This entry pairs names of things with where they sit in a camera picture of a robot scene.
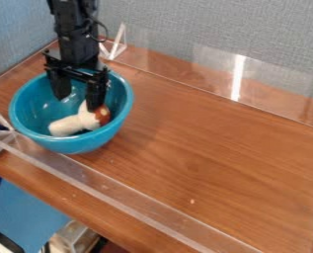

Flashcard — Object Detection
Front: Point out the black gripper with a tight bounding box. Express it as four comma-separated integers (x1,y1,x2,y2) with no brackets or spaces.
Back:
43,31,108,112

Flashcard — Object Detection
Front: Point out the toy mushroom brown cap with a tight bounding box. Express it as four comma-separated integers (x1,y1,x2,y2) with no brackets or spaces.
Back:
48,102,111,137

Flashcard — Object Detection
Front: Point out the blue bowl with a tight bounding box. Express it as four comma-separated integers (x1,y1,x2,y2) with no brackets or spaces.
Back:
8,71,133,154

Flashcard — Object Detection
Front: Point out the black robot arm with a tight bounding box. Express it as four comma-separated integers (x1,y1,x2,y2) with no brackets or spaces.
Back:
43,0,108,112

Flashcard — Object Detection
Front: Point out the clear acrylic front barrier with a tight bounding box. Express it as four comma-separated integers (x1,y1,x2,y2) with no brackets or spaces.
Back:
4,133,260,253

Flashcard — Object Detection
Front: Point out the clear acrylic barrier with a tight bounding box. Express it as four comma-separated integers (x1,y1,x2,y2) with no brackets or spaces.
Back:
4,133,260,253
115,24,313,127

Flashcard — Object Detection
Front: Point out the clear acrylic back barrier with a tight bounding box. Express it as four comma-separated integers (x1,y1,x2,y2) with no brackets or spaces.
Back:
115,24,313,127

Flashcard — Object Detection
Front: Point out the metallic box under table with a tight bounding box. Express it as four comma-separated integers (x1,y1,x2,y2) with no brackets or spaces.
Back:
40,220,99,253

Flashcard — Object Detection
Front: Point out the black device bottom left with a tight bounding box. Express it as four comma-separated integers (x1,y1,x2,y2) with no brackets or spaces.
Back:
0,229,25,253

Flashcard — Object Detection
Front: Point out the clear acrylic corner bracket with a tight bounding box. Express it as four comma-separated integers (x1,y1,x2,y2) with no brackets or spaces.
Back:
99,23,127,60

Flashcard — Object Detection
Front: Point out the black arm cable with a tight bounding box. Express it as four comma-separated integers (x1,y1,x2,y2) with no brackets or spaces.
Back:
85,18,109,43

